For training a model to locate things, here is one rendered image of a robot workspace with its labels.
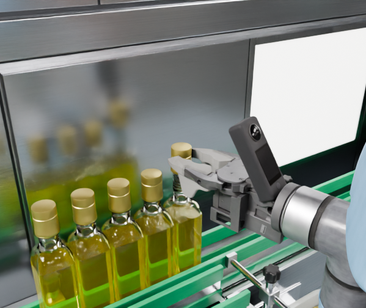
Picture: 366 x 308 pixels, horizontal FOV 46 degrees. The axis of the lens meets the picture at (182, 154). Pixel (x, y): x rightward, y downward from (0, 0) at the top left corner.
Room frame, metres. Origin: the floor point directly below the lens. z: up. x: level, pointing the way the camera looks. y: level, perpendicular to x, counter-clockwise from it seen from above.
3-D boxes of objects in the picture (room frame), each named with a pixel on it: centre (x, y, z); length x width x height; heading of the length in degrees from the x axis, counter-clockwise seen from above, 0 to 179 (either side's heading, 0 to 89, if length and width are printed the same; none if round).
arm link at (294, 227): (0.48, -0.17, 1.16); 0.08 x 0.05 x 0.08; 139
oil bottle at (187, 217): (0.63, 0.00, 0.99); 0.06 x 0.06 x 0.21; 34
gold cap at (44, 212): (0.50, 0.19, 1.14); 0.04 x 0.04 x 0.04
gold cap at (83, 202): (0.53, 0.15, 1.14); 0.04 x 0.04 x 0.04
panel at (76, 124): (0.86, -0.11, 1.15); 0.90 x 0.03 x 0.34; 123
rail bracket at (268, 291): (0.56, -0.13, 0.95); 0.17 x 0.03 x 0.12; 33
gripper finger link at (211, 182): (0.55, -0.04, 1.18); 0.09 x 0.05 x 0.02; 58
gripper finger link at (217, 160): (0.62, -0.04, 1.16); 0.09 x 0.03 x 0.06; 41
